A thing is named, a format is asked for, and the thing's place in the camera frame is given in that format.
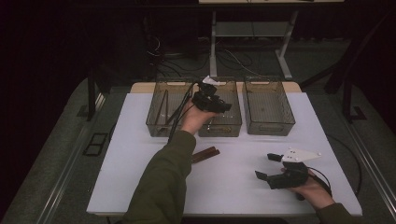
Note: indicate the white metal desk frame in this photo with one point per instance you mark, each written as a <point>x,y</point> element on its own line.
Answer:
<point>249,28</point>

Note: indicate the translucent grey plastic bin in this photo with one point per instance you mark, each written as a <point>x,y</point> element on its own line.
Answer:
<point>267,107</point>
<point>155,109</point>
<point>232,121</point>

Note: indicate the person's right hand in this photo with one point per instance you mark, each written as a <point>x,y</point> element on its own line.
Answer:
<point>314,194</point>

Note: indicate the black angled stand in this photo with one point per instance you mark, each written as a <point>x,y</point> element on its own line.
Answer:
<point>348,77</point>

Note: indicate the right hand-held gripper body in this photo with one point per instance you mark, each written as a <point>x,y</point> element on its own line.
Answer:
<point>289,179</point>

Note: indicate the black stand leg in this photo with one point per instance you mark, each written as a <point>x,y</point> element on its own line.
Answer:
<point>91,93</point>

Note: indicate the metal floor rail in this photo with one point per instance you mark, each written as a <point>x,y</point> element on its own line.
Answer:
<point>370,168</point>
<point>71,161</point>

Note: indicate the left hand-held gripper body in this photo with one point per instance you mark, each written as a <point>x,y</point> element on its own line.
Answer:
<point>208,101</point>

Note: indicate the person's left hand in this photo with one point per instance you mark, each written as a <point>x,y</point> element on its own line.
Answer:
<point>194,119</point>

